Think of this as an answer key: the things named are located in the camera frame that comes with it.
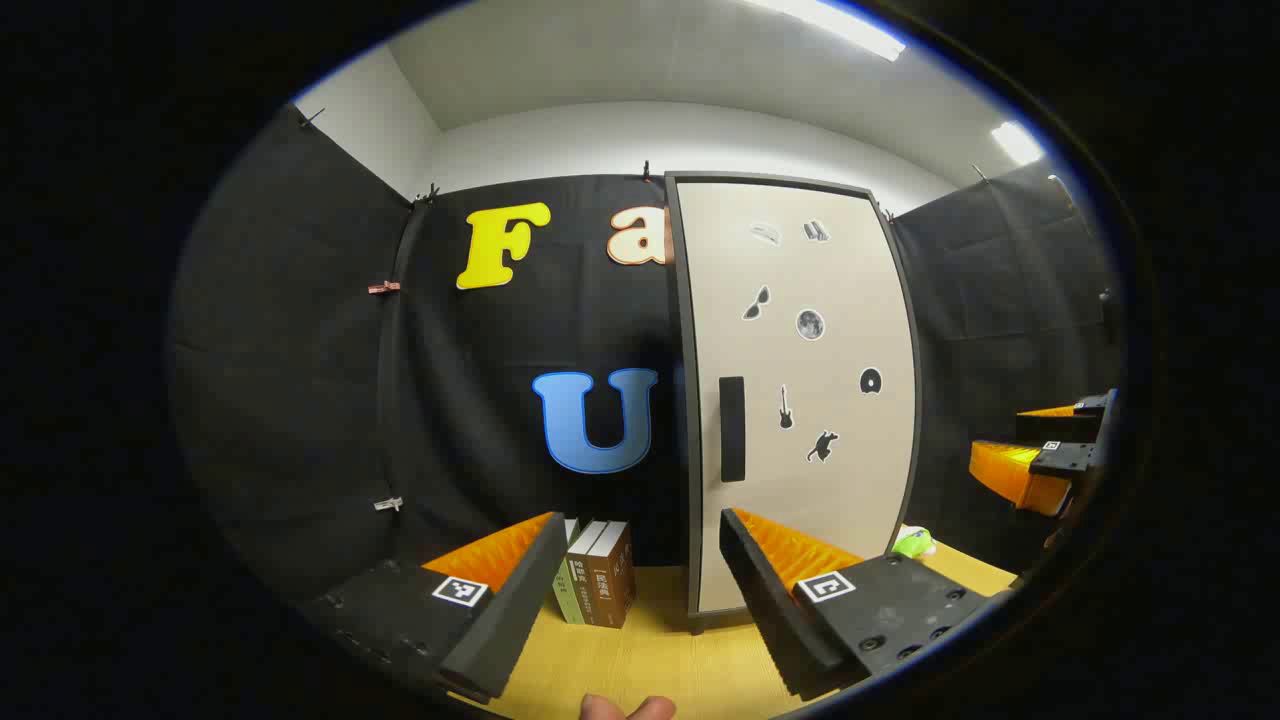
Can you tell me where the black door handle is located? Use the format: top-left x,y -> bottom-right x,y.
719,376 -> 747,483

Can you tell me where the black backdrop cloth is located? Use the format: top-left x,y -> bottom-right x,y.
170,100 -> 1126,611

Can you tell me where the thick brown book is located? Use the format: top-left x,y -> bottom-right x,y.
585,521 -> 637,629

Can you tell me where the small ceiling light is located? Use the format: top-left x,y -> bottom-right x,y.
990,120 -> 1046,166

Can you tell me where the thin brown book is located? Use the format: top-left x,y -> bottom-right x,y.
566,520 -> 601,626

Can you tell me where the grey cabinet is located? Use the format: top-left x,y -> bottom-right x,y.
665,172 -> 923,636

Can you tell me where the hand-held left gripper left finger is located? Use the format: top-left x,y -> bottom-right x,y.
298,511 -> 569,703

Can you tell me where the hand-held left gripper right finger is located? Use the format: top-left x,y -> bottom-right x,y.
719,507 -> 1001,701

